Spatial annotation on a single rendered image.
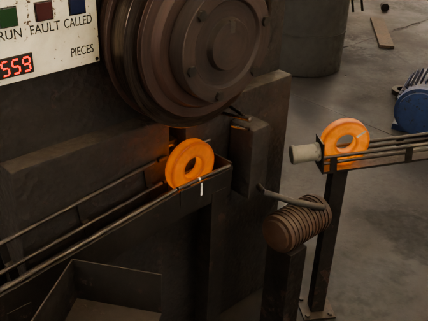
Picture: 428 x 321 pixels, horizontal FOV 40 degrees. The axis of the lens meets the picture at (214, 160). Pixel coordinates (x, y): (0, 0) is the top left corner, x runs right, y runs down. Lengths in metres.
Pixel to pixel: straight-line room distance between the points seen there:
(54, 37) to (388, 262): 1.73
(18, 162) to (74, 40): 0.30
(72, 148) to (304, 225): 0.76
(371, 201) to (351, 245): 0.39
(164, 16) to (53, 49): 0.26
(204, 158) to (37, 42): 0.56
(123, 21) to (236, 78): 0.32
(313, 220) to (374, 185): 1.26
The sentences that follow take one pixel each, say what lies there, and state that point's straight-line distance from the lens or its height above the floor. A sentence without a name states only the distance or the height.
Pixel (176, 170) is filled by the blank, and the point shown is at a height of 0.75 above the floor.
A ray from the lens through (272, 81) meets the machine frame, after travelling 1.83.
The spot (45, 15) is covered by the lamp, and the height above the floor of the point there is 1.19.
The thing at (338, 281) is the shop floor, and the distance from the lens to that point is 2.41.
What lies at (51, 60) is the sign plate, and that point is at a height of 1.09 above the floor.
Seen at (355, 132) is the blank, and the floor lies 0.74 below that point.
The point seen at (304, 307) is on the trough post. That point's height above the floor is 0.01.
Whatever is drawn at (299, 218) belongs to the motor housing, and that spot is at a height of 0.52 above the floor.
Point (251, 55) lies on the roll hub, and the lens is 1.44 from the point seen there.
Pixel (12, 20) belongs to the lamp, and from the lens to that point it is 1.28.
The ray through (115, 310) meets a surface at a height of 0.61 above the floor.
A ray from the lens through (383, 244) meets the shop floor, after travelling 2.66.
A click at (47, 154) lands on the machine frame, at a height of 0.87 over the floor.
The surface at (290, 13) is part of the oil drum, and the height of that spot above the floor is 0.45.
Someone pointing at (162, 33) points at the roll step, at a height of 1.16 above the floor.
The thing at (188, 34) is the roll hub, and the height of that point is 1.16.
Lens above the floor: 1.55
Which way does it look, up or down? 30 degrees down
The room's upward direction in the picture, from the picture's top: 2 degrees clockwise
